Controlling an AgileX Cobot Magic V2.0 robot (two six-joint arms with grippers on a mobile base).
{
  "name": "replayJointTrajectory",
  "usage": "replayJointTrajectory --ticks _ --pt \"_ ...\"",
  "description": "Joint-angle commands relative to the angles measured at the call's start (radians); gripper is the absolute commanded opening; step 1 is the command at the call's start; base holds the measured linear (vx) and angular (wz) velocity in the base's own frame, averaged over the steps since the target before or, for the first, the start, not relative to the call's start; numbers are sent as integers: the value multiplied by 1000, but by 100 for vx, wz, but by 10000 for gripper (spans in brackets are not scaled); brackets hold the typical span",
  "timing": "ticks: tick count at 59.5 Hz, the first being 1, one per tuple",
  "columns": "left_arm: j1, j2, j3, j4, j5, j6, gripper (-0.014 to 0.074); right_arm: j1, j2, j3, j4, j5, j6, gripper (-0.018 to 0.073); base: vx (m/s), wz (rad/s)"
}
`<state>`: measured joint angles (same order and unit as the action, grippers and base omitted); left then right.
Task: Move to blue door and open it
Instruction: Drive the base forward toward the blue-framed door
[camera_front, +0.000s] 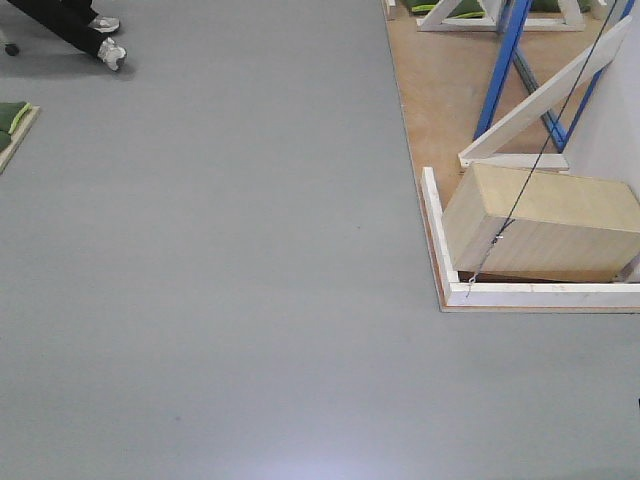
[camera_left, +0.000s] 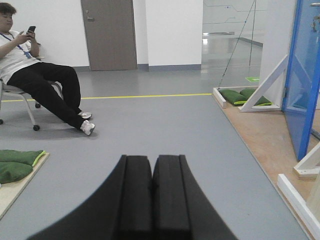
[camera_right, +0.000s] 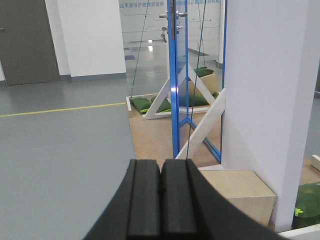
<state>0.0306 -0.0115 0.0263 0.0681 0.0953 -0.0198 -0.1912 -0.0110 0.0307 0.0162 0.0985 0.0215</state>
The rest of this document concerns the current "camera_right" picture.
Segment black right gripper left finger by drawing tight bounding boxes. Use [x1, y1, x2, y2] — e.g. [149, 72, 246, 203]
[85, 159, 160, 240]

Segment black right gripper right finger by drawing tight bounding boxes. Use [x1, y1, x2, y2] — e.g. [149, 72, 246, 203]
[161, 159, 283, 240]

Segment blue framed glass door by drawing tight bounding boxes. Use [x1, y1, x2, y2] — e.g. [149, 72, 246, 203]
[167, 0, 222, 162]

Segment grey brown room door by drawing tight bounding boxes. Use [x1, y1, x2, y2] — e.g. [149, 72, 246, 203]
[0, 0, 60, 86]

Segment light wooden box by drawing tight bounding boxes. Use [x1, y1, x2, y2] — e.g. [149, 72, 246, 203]
[200, 170, 277, 227]

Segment white diagonal brace near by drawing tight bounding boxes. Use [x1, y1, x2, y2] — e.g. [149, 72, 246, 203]
[176, 88, 227, 159]

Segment white wooden edge bar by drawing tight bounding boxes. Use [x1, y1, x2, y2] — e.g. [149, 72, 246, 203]
[125, 96, 132, 112]

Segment green sandbag far left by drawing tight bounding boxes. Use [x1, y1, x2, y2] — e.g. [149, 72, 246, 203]
[131, 97, 151, 114]

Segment green sandbag right corner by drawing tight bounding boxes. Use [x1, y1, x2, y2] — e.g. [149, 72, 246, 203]
[292, 181, 320, 229]

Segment white triangular wooden brace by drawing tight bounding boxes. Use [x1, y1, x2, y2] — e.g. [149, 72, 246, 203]
[142, 63, 216, 121]

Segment white partition panel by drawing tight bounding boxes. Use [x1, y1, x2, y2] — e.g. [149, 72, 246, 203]
[222, 0, 320, 232]

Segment silver key in lock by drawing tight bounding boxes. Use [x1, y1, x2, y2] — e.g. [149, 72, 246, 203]
[161, 26, 167, 43]

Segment dark support cable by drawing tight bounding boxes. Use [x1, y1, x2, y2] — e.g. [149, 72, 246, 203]
[129, 0, 150, 99]

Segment silver door lever handle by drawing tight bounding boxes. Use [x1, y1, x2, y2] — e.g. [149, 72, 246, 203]
[158, 10, 188, 19]

